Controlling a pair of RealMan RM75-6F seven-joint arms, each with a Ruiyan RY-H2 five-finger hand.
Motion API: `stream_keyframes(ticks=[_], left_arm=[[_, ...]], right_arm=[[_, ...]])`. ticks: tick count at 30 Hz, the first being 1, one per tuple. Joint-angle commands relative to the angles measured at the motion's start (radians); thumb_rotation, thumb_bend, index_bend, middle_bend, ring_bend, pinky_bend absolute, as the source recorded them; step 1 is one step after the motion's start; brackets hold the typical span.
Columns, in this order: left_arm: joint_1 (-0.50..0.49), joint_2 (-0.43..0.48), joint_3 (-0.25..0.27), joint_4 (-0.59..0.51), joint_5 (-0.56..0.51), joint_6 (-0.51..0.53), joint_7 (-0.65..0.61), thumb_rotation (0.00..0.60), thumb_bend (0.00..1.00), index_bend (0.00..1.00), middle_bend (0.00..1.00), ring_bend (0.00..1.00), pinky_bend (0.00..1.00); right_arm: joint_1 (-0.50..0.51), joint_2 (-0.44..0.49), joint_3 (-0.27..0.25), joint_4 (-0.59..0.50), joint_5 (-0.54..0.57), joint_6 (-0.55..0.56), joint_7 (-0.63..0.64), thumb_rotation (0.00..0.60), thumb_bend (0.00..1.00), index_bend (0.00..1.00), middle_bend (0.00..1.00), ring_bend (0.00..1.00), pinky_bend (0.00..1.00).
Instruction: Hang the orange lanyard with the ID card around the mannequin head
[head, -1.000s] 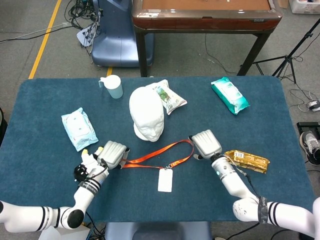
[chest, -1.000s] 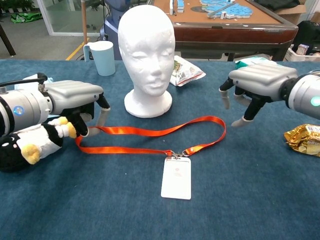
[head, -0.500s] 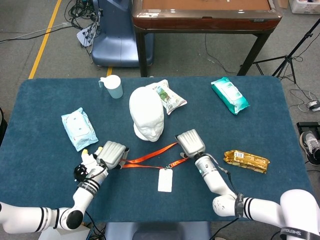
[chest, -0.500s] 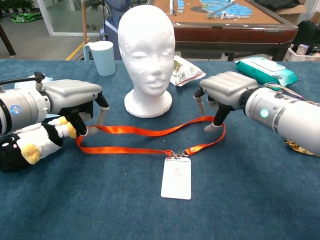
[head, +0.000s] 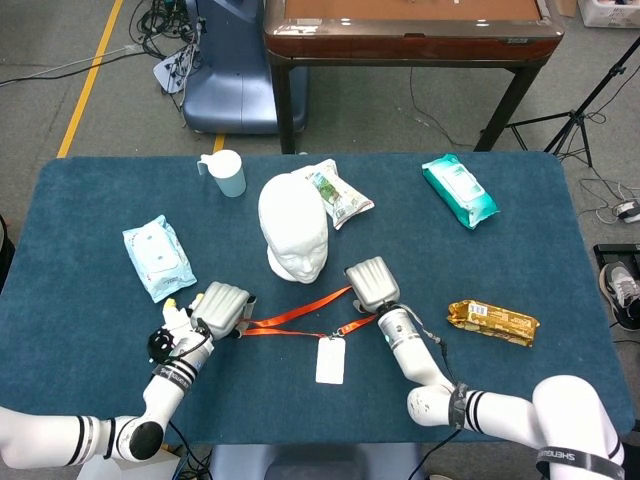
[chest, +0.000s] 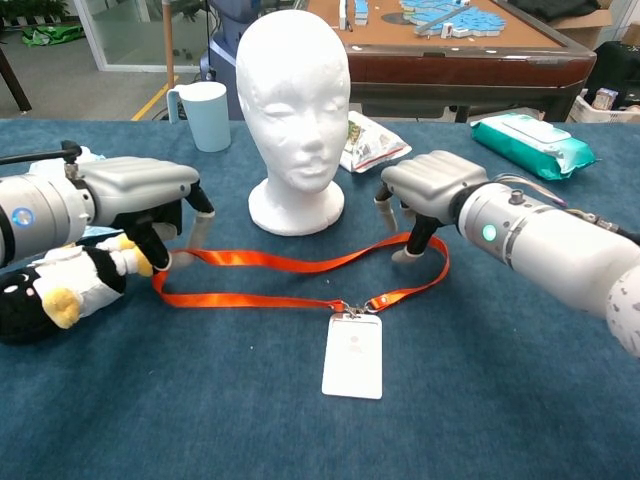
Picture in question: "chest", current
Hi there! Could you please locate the dark table leg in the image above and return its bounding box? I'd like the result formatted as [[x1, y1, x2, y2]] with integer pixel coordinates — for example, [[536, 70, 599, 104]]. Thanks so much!
[[0, 44, 34, 114]]

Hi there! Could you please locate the green bag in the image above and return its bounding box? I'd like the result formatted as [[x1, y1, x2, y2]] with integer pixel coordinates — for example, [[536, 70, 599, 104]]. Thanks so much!
[[20, 24, 86, 48]]

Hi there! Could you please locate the green wet wipes pack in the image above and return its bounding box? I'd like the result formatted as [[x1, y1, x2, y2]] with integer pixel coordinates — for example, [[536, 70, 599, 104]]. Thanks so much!
[[470, 112, 599, 182]]

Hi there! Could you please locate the white ID badge holder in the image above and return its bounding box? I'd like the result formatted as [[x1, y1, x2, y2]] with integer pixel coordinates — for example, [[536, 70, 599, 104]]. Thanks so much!
[[321, 302, 384, 401]]

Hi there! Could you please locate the light blue plastic cup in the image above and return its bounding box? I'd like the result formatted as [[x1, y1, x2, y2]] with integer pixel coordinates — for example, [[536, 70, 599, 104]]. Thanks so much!
[[166, 81, 233, 153]]

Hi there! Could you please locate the multicolour right arm wire bundle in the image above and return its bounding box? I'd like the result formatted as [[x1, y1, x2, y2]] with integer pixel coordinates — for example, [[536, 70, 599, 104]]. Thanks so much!
[[492, 173, 571, 207]]

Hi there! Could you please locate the white printed snack bag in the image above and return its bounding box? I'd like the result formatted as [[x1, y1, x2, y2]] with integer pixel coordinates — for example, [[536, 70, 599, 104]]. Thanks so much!
[[338, 109, 413, 175]]

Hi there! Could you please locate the white foam mannequin head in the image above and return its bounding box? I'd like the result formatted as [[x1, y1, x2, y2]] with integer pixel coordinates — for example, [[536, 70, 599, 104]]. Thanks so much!
[[235, 9, 351, 237]]

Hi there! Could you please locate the brown mahjong table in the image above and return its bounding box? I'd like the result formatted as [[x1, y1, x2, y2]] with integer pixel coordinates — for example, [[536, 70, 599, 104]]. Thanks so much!
[[304, 0, 598, 124]]

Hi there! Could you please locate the white plastic basket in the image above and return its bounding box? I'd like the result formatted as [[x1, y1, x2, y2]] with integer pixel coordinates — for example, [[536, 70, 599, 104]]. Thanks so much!
[[568, 94, 640, 124]]

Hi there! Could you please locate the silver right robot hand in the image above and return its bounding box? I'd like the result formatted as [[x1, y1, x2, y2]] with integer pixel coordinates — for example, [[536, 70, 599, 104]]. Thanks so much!
[[373, 150, 489, 264]]

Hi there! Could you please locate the wooden pole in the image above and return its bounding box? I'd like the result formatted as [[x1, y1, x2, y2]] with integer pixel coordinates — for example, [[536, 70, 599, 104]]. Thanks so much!
[[162, 0, 176, 91]]

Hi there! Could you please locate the orange lanyard strap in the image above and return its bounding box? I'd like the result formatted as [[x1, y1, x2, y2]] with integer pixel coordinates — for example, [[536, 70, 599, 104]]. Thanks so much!
[[152, 232, 450, 311]]

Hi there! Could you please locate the white glass door frame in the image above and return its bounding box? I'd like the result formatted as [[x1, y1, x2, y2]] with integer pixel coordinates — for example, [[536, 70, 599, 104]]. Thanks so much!
[[74, 0, 211, 74]]

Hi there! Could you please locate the cardboard box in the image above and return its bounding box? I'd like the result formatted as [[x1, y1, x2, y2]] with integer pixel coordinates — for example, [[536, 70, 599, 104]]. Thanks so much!
[[549, 8, 640, 51]]

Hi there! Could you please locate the blue mahjong tile pile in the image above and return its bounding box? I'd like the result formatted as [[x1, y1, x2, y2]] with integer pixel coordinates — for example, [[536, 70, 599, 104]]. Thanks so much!
[[399, 0, 506, 39]]

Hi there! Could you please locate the light blue wet wipes pack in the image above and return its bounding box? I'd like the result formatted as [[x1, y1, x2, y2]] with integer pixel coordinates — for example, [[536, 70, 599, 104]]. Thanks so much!
[[27, 144, 126, 242]]

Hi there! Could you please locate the black bag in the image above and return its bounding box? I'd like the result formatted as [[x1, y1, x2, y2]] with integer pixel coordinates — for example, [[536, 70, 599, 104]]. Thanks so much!
[[583, 40, 640, 109]]

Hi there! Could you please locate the black cloth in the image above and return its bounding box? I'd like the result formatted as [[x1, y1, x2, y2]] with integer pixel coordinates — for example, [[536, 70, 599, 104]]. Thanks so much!
[[507, 0, 601, 22]]

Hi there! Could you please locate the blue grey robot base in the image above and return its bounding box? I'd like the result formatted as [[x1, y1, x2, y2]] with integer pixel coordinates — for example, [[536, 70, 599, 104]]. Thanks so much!
[[199, 0, 281, 121]]

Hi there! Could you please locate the green potted plant row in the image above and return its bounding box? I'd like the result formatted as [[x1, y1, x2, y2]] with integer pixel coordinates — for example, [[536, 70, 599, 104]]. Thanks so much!
[[0, 0, 69, 26]]

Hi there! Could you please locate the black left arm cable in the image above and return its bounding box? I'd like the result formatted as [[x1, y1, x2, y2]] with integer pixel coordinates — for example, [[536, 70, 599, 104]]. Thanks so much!
[[0, 140, 84, 181]]

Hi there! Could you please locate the black penguin plush toy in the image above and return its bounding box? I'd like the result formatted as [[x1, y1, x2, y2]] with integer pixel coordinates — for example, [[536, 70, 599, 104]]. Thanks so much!
[[0, 233, 154, 346]]

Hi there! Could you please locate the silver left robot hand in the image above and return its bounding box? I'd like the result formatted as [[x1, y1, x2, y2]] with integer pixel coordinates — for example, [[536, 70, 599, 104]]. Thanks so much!
[[74, 156, 217, 274]]

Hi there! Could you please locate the white blue mahjong tile stack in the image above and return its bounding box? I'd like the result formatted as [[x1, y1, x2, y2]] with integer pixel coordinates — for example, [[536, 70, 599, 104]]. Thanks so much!
[[338, 0, 372, 30]]

